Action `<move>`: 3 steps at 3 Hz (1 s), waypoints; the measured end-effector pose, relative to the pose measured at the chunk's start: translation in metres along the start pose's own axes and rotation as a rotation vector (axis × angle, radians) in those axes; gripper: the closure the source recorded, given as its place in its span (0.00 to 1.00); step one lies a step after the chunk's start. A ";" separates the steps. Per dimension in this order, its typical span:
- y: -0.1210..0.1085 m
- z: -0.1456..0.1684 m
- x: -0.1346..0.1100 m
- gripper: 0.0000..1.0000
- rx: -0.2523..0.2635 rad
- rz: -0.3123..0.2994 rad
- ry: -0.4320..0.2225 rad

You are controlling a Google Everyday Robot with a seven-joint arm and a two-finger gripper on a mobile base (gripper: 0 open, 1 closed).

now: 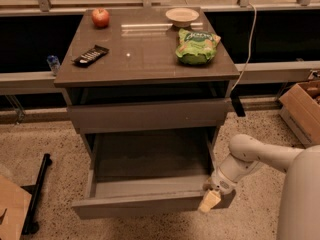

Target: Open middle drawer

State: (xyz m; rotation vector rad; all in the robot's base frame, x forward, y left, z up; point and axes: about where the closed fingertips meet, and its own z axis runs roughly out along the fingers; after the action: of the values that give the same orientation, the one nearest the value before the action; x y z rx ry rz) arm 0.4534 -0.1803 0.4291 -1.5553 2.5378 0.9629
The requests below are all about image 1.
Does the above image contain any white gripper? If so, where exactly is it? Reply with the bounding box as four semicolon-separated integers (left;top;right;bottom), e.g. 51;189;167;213
198;171;236;213

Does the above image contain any grey drawer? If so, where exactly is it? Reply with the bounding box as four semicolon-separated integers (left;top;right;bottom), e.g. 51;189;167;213
68;99;228;133
72;128;214;219

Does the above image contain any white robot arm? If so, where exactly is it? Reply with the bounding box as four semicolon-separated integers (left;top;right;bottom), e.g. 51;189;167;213
198;134;320;240

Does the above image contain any grey top drawer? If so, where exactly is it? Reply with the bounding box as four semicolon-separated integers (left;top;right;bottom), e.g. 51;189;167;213
68;99;228;133

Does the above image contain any grey drawer cabinet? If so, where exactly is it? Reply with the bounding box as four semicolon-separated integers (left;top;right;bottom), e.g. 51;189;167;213
54;6;241;172

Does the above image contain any cardboard box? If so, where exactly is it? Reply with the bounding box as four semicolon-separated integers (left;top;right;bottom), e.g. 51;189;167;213
280;80;320;147

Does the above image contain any green chip bag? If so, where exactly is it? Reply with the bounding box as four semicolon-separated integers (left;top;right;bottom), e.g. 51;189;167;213
175;28;221;65

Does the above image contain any black remote control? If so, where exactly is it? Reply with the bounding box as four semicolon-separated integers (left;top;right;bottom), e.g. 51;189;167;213
73;45;109;67

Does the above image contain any black metal stand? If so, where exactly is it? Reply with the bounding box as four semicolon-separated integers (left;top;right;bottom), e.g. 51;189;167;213
22;153;52;235

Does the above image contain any brown cardboard sheet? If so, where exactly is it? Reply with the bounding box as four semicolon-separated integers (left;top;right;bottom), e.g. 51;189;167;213
0;176;31;240

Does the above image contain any small plastic water bottle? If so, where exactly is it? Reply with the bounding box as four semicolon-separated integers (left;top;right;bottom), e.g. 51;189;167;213
47;55;60;76

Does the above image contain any red apple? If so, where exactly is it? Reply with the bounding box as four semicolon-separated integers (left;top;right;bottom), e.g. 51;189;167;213
91;8;110;28

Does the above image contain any white cable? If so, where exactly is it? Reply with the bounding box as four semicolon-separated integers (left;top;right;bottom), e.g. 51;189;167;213
229;3;259;93

